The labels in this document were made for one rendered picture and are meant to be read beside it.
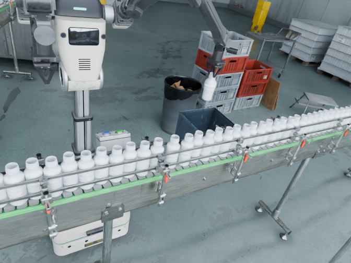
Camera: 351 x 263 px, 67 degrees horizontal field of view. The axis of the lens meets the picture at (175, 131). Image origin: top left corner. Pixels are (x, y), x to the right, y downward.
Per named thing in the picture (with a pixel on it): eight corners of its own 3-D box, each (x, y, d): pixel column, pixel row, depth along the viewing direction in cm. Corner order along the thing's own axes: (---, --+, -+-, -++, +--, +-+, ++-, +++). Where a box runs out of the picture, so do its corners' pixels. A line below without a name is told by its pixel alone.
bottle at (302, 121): (287, 134, 170) (297, 112, 161) (295, 135, 171) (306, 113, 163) (291, 140, 165) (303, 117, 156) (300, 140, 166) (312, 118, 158)
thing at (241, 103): (233, 110, 415) (237, 98, 403) (217, 98, 442) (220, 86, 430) (259, 106, 446) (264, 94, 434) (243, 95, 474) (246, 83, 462)
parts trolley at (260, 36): (249, 80, 545) (267, 31, 491) (233, 70, 583) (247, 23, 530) (283, 78, 595) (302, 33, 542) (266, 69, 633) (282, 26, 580)
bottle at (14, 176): (8, 196, 96) (-1, 162, 87) (27, 192, 99) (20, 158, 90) (10, 208, 92) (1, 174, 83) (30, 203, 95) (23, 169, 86)
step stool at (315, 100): (315, 112, 464) (326, 91, 442) (327, 130, 413) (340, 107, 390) (289, 106, 466) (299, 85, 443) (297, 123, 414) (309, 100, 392)
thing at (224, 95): (205, 105, 362) (208, 91, 350) (187, 92, 388) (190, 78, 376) (235, 99, 395) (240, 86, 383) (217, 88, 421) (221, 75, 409)
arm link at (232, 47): (221, 27, 135) (217, 43, 134) (244, 33, 134) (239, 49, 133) (219, 38, 147) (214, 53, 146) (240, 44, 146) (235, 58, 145)
